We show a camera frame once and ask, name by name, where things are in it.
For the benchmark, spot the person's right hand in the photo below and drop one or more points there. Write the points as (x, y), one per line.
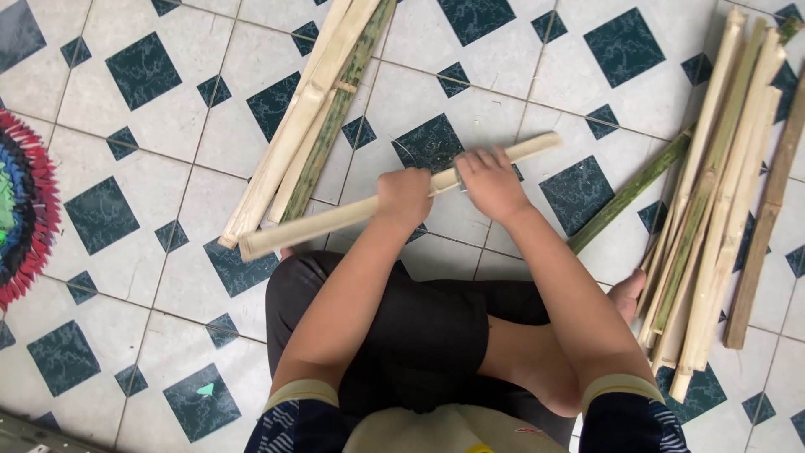
(494, 185)

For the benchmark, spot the person's left hand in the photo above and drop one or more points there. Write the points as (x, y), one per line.
(405, 198)

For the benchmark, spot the person's left fingers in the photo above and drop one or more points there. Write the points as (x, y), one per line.
(402, 177)

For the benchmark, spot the person's right fingers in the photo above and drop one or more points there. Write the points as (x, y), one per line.
(483, 160)

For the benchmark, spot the small metal knife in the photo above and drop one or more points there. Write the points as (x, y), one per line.
(461, 183)

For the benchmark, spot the long pale bamboo strip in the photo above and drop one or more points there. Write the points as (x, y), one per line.
(314, 225)

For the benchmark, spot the mottled green bamboo slat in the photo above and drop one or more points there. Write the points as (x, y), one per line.
(330, 123)

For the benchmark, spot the short pale bamboo slat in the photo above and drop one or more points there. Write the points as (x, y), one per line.
(302, 163)

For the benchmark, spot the wide pale bamboo slat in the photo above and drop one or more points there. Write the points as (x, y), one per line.
(295, 119)

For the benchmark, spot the plain green bamboo stick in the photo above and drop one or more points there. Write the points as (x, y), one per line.
(629, 192)

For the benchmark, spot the person's black shorts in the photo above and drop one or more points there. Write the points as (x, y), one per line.
(409, 333)

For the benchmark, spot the person's bare foot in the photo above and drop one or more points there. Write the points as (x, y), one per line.
(626, 294)

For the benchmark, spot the person's bare leg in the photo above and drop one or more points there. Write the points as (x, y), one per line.
(528, 358)

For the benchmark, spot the pile of split bamboo strips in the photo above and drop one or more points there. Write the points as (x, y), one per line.
(710, 207)

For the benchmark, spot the person's striped navy shirt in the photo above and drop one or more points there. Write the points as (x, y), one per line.
(453, 428)

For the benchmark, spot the brown bamboo slat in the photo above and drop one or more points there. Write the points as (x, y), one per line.
(764, 226)

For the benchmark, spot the small green scrap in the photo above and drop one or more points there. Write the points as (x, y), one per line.
(205, 390)

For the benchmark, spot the round multicoloured woven mat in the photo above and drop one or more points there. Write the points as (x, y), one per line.
(28, 207)

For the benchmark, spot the grey metal rail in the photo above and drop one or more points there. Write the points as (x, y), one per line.
(38, 437)

